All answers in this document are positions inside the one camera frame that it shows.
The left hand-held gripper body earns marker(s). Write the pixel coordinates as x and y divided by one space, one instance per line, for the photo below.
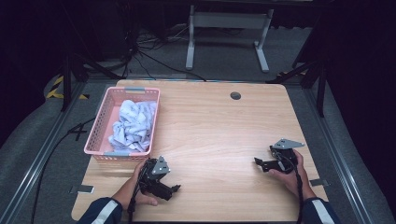
155 174

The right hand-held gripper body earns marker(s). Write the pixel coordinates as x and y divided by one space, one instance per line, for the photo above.
286 157

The white patterned towel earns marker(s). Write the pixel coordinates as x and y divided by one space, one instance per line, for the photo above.
134 127

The pink perforated plastic basket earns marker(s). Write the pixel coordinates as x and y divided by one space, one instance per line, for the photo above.
102 124

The person's right hand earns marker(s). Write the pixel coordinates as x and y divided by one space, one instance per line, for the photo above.
292 183

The person's left hand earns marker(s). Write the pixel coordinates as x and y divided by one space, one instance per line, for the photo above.
147 201

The black tripod stand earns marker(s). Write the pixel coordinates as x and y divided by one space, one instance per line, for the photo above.
320 90
66 87

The yellow black hazard tape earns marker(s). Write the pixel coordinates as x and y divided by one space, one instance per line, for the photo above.
51 92

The grey metal table bracket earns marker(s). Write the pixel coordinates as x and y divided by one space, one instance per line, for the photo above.
319 182
81 189

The aluminium floor rail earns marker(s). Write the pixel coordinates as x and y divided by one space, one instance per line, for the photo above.
342 174
31 174

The grey metal desk frame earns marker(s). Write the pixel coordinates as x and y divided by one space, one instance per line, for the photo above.
230 21

